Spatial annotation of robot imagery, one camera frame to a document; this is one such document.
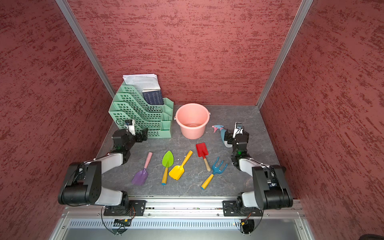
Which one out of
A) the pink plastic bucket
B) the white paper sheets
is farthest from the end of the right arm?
the white paper sheets

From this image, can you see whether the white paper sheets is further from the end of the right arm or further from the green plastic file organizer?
the end of the right arm

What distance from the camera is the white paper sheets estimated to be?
1.00 meters
